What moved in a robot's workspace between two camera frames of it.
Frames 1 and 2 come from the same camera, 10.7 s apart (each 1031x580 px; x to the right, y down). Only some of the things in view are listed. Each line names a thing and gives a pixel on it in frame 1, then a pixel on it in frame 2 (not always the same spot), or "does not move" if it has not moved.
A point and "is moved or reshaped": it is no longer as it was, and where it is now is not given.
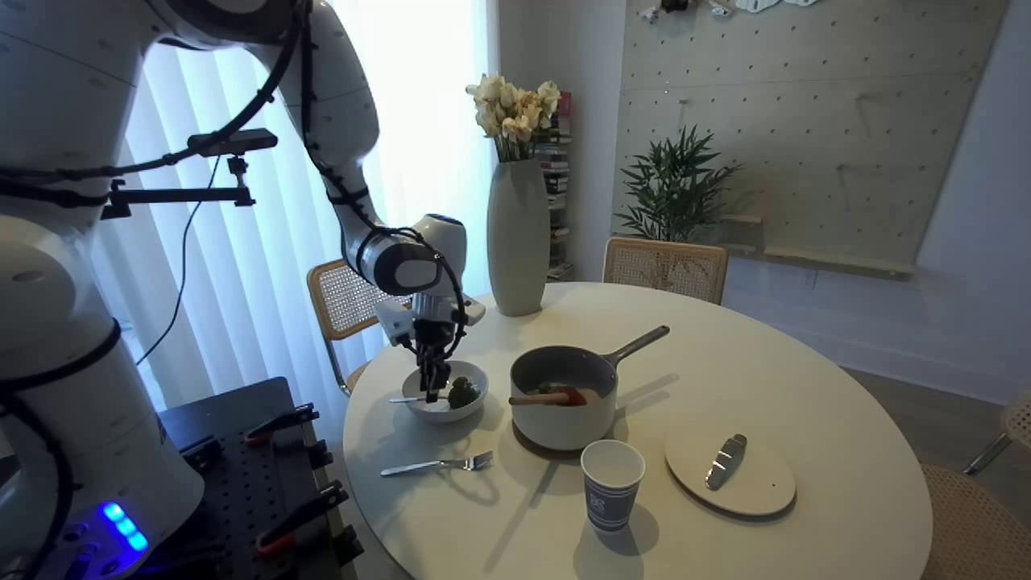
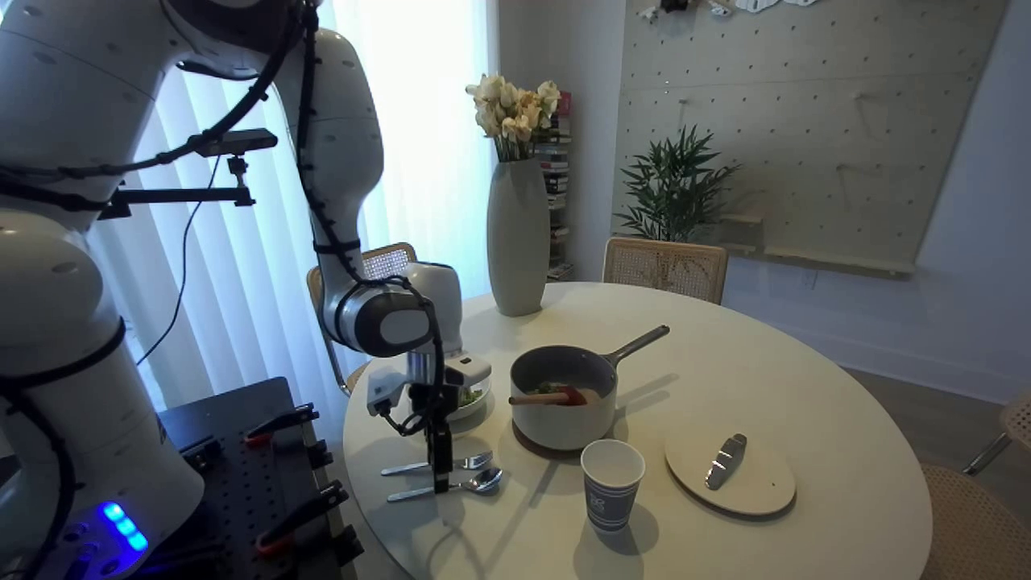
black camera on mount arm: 214,142 does not move
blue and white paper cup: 613,472 does not move
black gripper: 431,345 -> 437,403
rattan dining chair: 667,264 does not move
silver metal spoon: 401,397 is moved or reshaped
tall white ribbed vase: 521,234 does not move
